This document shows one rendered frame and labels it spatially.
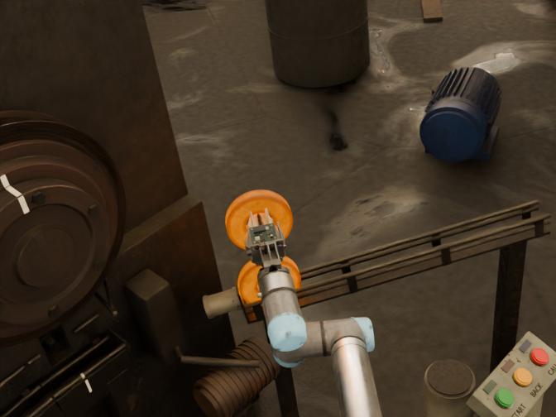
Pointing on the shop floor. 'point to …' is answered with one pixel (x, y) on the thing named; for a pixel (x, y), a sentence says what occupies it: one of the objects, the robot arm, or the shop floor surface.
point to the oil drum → (318, 40)
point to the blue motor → (462, 116)
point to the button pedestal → (481, 400)
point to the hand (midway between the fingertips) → (257, 214)
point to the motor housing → (236, 381)
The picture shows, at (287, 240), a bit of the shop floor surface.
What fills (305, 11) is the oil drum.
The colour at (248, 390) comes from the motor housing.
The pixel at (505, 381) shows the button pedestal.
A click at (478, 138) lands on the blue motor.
